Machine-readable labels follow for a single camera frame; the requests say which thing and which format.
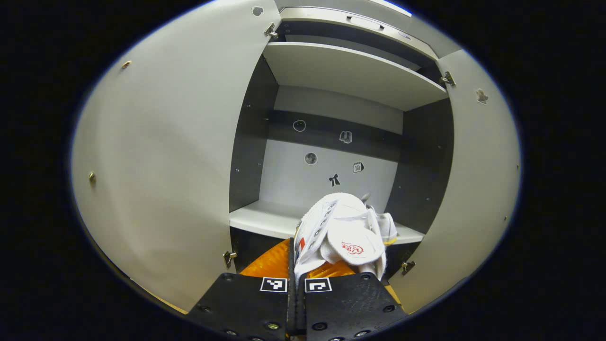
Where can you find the grey shoe cabinet door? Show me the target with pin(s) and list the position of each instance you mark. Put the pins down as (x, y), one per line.
(165, 142)
(478, 189)

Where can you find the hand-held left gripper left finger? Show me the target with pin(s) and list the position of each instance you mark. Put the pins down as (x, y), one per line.
(246, 303)

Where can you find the grey cabinet drawer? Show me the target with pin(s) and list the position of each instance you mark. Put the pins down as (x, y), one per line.
(322, 19)

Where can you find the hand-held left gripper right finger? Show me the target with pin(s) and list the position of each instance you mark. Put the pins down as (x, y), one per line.
(350, 303)

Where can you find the white shoe yellow sole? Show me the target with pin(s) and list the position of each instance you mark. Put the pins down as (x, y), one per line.
(386, 227)
(341, 222)

